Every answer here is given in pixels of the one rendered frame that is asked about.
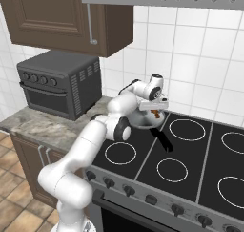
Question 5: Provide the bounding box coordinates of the grey range button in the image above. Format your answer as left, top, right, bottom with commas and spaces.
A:
145, 194, 159, 206

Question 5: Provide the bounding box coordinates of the black range knob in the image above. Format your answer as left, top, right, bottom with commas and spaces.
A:
123, 184, 136, 198
224, 224, 243, 232
171, 203, 185, 218
85, 170, 97, 182
103, 177, 116, 189
197, 214, 214, 229

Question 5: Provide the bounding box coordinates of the black oven door handle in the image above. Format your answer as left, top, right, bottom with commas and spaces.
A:
91, 189, 171, 232

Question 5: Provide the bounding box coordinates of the toaster oven door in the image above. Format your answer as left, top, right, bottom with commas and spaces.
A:
21, 84, 71, 116

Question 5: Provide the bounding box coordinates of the toaster oven door handle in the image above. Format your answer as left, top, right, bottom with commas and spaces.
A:
19, 82, 70, 99

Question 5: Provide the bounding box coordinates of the grey pan with black handle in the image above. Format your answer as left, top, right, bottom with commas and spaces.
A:
128, 108, 174, 154

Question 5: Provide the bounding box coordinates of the brown chicken drumstick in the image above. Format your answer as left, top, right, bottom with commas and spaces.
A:
150, 109, 163, 120

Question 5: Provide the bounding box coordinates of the steel oven door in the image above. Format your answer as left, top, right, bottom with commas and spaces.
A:
89, 198, 174, 232

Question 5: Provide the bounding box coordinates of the silver wall cupboard handle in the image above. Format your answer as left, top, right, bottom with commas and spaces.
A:
86, 3, 98, 46

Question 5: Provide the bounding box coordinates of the black toaster oven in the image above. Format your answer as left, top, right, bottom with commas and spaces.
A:
16, 50, 104, 122

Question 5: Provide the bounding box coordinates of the steel range with black hob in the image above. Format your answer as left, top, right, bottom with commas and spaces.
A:
83, 109, 244, 232

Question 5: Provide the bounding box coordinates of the brown wall cupboard door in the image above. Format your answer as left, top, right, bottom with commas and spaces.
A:
0, 0, 107, 57

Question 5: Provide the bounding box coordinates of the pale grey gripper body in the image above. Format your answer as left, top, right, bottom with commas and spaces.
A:
138, 99, 170, 112

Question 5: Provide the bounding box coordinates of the silver base cupboard handle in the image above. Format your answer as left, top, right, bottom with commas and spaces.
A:
45, 147, 52, 165
37, 144, 45, 167

